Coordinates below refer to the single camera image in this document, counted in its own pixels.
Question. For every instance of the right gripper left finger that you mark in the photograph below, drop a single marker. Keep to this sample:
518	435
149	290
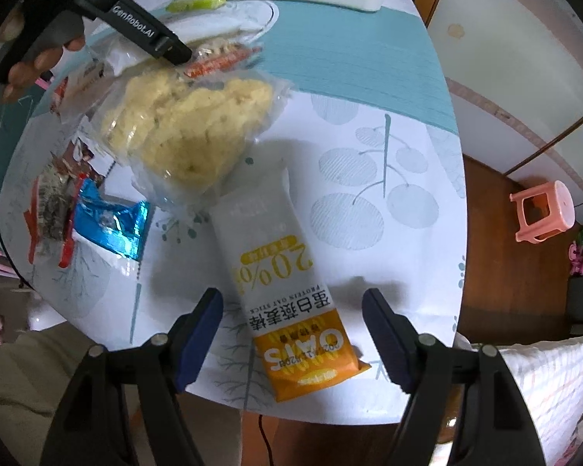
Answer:
174	361

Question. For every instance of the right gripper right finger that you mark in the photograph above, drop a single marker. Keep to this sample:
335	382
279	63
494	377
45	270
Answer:
423	368

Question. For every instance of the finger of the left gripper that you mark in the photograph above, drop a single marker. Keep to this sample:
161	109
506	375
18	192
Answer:
138	26

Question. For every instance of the white red-edged snack bag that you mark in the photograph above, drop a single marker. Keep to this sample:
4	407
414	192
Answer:
88	86

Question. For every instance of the red snack clear packet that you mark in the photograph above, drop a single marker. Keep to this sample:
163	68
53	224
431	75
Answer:
58	95

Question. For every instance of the oat stick orange packet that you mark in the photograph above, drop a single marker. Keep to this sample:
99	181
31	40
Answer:
288	308

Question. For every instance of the nut snack packet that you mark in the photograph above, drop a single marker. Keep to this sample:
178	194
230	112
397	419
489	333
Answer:
220	55

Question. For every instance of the large white zip bag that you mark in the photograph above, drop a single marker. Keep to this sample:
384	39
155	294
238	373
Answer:
119	53

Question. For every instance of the blue foil snack packet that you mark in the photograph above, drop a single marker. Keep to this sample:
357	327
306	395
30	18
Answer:
119	228

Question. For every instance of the yellow puff snack bag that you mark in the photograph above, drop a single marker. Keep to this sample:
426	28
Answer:
181	137

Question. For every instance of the brown chocolate snack packet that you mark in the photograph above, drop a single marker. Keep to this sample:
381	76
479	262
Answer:
76	162

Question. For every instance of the dark dried fruit packet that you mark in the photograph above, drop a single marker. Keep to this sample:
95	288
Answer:
49	218

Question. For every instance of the green snack packet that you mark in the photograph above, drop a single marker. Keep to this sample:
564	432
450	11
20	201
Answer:
180	6

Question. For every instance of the pink plastic stool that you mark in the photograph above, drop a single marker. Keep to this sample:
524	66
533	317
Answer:
543	211

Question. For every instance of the patterned tablecloth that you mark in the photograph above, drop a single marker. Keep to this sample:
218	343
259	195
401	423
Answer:
370	142

